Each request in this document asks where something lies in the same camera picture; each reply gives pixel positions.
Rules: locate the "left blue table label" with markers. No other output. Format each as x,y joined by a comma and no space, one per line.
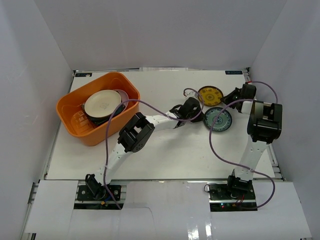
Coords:
82,75

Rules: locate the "teal square plate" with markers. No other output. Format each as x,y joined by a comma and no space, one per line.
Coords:
119,110

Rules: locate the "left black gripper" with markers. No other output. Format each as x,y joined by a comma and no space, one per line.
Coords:
196,114

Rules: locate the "black floral square plate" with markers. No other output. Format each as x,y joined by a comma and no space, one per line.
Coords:
97,121

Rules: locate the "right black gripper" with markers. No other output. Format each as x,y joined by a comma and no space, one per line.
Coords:
227,99

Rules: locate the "blue white round plate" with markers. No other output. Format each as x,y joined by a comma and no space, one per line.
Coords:
223,121

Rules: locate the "blue table label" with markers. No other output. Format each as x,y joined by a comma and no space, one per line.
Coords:
82,75
233,72

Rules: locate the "white paper sheet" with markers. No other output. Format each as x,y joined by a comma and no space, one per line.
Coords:
163,69

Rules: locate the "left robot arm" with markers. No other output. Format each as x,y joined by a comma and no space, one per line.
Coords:
134,136

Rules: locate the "orange plastic bin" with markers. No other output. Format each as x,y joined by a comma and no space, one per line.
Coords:
73,117

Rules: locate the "pink round plate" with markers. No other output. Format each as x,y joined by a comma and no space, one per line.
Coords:
124,97

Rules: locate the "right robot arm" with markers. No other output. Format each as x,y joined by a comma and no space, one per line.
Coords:
264,126

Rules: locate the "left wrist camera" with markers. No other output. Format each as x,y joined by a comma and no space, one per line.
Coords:
190,93

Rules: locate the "cream round plate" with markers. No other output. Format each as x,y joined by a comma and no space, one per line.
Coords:
102,103

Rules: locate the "yellow patterned round plate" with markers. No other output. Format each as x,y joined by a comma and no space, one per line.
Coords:
211,95

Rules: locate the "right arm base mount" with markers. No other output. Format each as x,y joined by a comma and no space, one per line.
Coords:
222,192

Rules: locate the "right blue table label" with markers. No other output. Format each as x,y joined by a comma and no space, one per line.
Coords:
233,72

